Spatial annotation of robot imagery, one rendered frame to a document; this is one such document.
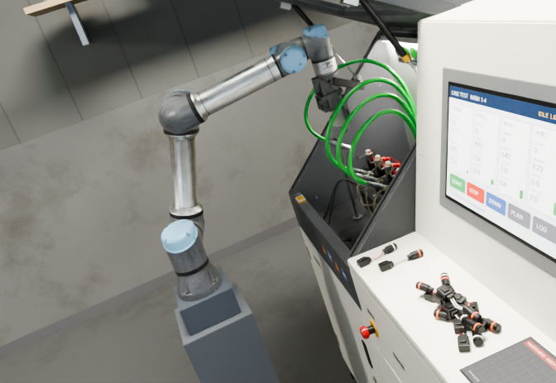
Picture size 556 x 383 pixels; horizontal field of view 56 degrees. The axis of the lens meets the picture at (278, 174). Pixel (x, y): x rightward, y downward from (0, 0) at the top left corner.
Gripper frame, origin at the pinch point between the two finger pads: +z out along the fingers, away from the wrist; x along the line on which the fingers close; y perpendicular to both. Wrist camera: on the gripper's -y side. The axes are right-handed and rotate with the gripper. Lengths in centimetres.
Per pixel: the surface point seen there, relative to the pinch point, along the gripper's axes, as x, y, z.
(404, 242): 39.0, 4.9, 25.1
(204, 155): -193, 47, 45
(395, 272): 51, 13, 25
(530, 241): 83, -4, 8
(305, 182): -30.9, 13.9, 25.4
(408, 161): 33.9, -3.9, 4.6
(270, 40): -201, -24, -14
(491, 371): 92, 13, 25
